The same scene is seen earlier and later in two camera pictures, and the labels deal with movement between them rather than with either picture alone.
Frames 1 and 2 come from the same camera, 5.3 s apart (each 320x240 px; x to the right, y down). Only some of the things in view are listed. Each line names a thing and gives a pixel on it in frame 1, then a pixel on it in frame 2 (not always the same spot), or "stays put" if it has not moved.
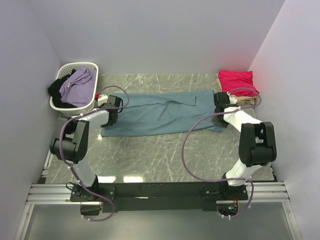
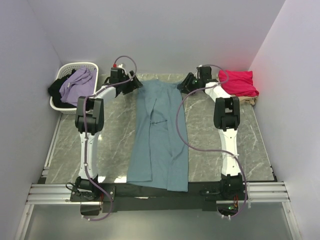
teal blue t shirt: (164, 113) -> (158, 155)
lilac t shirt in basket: (78, 88) stays put
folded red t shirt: (238, 82) stays put
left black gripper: (103, 125) -> (134, 85)
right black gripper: (223, 124) -> (186, 83)
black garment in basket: (54, 90) stays put
